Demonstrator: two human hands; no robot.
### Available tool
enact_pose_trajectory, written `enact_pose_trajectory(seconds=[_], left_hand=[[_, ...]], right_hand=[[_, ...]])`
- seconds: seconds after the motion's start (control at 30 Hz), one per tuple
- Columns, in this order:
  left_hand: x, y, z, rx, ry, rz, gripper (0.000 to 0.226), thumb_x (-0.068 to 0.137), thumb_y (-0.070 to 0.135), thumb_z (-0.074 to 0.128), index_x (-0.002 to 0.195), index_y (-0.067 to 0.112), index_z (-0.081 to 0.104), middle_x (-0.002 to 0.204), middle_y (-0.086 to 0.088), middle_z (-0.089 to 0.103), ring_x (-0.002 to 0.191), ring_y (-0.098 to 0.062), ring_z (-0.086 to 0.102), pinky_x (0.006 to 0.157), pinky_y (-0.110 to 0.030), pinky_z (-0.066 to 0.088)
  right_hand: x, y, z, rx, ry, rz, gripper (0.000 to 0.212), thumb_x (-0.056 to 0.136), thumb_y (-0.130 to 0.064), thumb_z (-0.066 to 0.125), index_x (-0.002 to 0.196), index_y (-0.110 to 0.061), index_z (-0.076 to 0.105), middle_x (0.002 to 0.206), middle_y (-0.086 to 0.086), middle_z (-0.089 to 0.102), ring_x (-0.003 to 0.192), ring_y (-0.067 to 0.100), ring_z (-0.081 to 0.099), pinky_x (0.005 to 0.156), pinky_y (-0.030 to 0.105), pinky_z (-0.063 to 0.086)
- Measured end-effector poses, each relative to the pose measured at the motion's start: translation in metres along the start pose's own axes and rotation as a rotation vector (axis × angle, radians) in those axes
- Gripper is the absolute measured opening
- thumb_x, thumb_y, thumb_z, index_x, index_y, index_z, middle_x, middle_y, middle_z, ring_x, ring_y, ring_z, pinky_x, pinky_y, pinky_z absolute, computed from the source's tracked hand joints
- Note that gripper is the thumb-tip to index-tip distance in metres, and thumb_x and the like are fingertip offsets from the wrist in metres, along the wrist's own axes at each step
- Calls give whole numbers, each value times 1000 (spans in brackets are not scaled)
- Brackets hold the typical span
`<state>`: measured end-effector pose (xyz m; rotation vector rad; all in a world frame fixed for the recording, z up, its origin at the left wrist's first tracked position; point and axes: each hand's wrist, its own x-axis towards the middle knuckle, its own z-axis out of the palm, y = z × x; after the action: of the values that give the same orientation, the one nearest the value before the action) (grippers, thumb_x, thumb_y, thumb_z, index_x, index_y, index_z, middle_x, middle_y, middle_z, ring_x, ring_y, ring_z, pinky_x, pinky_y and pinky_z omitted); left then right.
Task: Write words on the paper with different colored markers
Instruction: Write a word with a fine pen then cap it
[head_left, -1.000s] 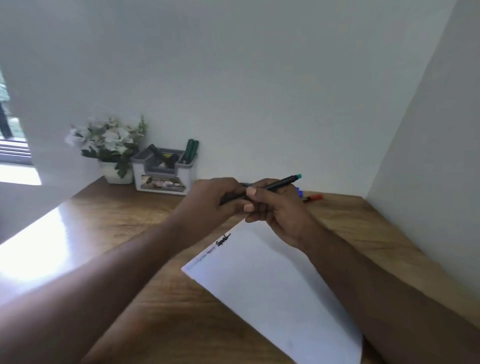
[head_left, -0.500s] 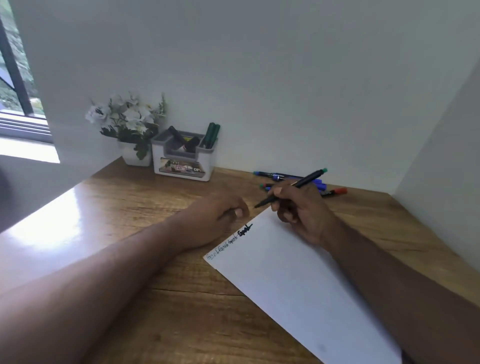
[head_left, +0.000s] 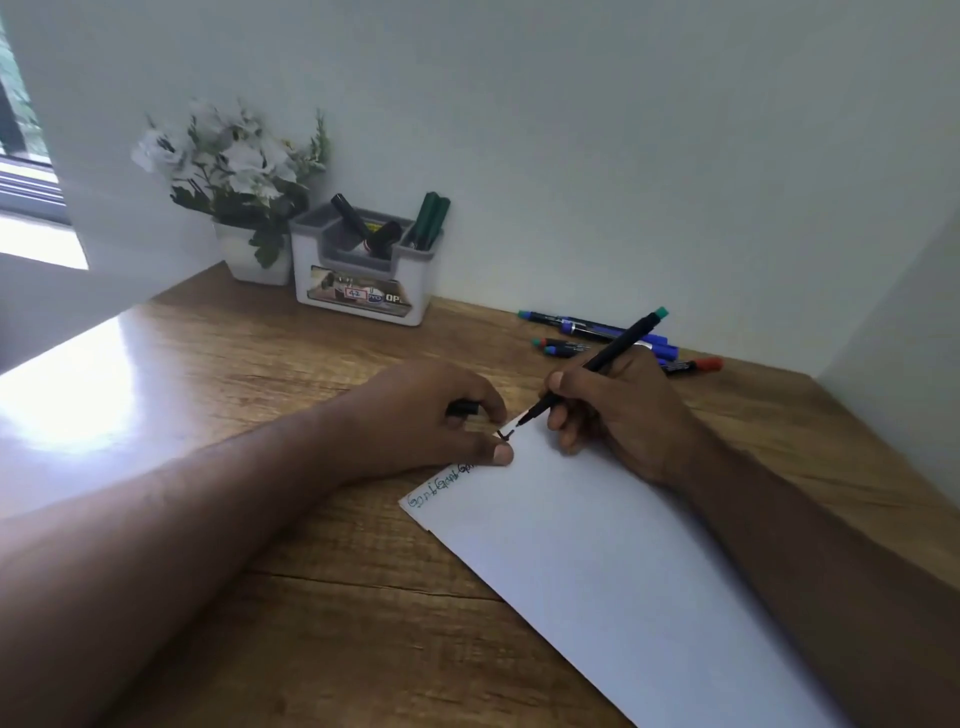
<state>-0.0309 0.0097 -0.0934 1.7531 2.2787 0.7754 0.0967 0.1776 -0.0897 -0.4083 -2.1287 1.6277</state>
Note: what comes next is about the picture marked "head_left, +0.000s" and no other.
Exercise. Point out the dark marker with teal cap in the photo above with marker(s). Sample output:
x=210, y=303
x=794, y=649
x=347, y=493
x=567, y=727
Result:
x=544, y=317

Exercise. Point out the artificial white flowers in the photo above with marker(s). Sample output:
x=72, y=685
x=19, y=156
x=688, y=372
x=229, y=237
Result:
x=236, y=169

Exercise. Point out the person's right forearm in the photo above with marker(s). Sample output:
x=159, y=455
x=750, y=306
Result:
x=817, y=592

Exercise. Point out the thin marker with green cap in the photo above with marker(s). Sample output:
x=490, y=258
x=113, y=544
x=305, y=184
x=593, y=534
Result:
x=559, y=344

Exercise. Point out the person's left hand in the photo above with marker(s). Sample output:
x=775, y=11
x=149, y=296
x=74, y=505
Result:
x=405, y=420

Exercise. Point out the dark green marker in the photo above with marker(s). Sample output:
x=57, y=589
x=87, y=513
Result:
x=436, y=221
x=422, y=217

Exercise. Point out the black pen with green end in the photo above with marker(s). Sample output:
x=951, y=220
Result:
x=624, y=343

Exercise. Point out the white paper sheet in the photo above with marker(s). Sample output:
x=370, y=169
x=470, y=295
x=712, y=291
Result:
x=592, y=570

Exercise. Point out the person's left thumb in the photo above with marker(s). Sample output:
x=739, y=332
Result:
x=480, y=452

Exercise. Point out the black marker with red cap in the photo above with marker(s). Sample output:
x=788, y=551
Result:
x=701, y=365

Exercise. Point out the person's left forearm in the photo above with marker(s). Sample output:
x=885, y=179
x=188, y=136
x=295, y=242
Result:
x=165, y=547

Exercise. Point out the white flower pot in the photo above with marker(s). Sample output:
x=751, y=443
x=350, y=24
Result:
x=251, y=262

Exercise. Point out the black pen cap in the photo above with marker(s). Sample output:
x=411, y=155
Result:
x=463, y=409

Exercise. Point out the black marker with red band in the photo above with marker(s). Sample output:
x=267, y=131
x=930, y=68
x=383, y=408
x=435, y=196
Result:
x=385, y=238

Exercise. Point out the person's right hand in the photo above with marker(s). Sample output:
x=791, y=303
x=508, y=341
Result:
x=637, y=416

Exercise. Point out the white and grey pen holder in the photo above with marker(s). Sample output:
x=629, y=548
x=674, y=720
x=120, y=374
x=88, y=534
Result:
x=360, y=277

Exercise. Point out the blue marker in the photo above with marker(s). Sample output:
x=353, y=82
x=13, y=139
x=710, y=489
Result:
x=574, y=352
x=600, y=331

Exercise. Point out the person's right thumb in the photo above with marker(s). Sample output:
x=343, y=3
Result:
x=566, y=417

